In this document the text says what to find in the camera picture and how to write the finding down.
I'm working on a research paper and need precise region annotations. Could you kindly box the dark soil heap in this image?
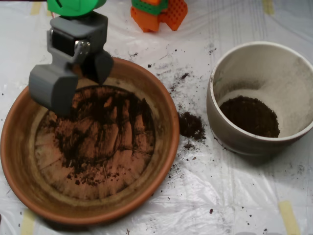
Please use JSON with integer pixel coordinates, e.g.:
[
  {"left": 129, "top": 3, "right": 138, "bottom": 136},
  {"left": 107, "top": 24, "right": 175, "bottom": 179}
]
[{"left": 46, "top": 87, "right": 155, "bottom": 186}]

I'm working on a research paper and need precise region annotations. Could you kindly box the orange green robot base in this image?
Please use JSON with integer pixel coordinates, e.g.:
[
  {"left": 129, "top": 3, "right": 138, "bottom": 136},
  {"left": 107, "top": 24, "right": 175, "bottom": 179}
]
[{"left": 130, "top": 0, "right": 189, "bottom": 33}]

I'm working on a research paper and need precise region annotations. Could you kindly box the terracotta clay bowl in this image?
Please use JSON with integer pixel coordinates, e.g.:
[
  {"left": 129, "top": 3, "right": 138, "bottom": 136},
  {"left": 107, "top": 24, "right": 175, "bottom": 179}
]
[{"left": 0, "top": 55, "right": 181, "bottom": 226}]

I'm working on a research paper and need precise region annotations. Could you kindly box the spilled soil pile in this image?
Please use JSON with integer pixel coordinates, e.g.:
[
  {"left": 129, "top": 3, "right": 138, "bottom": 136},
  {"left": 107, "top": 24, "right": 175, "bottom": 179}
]
[{"left": 178, "top": 111, "right": 206, "bottom": 141}]

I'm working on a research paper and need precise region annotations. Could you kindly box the white ceramic pot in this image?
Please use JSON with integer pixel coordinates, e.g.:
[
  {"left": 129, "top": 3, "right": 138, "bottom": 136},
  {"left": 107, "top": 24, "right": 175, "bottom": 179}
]
[{"left": 206, "top": 41, "right": 313, "bottom": 157}]

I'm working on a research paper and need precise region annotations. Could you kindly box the beige masking tape strip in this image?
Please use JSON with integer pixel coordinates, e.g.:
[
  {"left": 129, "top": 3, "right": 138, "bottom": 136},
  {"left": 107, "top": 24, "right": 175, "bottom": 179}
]
[
  {"left": 263, "top": 0, "right": 274, "bottom": 15},
  {"left": 46, "top": 1, "right": 57, "bottom": 17},
  {"left": 30, "top": 1, "right": 42, "bottom": 15},
  {"left": 21, "top": 209, "right": 37, "bottom": 235},
  {"left": 278, "top": 200, "right": 301, "bottom": 235}
]

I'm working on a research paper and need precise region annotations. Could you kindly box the clear plastic cover sheet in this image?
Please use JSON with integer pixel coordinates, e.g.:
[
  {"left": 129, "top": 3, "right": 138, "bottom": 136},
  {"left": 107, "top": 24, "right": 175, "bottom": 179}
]
[{"left": 0, "top": 1, "right": 313, "bottom": 235}]

